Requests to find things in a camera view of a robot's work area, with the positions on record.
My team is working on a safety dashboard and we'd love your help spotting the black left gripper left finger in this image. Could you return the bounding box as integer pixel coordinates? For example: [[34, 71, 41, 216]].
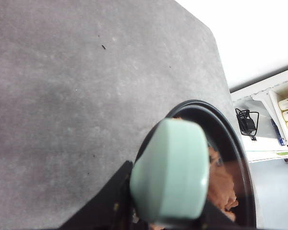
[[59, 160, 135, 230]]

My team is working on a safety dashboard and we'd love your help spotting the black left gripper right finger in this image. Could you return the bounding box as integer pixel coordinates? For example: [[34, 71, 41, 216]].
[[160, 200, 241, 230]]

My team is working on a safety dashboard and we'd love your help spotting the brown beef cubes pile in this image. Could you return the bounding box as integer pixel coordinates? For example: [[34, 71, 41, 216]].
[[207, 145, 239, 222]]

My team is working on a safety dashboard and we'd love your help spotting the black frying pan green handle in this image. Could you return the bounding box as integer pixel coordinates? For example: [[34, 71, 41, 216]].
[[130, 100, 256, 230]]

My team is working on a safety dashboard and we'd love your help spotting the white shelf surface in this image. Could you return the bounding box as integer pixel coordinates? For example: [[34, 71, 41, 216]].
[[231, 70, 288, 162]]

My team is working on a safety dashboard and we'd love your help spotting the white storage box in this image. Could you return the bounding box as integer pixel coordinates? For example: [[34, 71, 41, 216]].
[[252, 81, 288, 145]]

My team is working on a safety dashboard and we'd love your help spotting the black power adapter with cable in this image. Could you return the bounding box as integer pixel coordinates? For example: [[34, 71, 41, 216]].
[[235, 108, 260, 141]]

